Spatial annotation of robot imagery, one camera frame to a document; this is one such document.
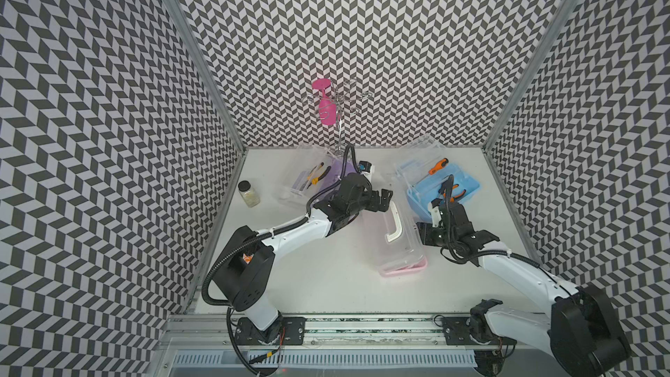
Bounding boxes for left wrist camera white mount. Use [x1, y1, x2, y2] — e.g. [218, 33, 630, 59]
[358, 161, 375, 181]

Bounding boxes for orange black pliers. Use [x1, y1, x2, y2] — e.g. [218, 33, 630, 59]
[439, 183, 467, 202]

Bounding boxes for small glass jar black lid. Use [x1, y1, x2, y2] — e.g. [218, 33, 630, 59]
[237, 180, 261, 208]

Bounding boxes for pink cup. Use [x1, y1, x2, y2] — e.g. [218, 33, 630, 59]
[312, 79, 338, 127]

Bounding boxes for orange black screwdriver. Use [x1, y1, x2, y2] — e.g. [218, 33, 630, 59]
[429, 158, 449, 176]

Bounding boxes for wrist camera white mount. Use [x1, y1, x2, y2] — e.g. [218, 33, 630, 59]
[427, 201, 442, 227]
[358, 161, 375, 181]

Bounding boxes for purple toolbox clear lid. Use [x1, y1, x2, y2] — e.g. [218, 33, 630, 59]
[274, 145, 343, 207]

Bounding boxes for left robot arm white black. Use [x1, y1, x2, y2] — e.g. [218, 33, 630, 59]
[201, 172, 394, 343]

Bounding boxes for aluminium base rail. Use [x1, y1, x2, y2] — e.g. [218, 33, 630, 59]
[147, 313, 565, 376]

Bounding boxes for yellow black pliers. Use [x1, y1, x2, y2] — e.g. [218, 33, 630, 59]
[300, 162, 331, 190]

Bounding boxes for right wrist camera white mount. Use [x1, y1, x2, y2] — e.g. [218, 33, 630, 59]
[427, 201, 442, 227]

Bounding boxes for blue toolbox clear lid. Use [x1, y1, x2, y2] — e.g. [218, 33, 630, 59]
[389, 135, 480, 223]

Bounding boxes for pink toolbox clear lid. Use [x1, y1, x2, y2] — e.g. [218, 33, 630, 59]
[361, 194, 427, 278]

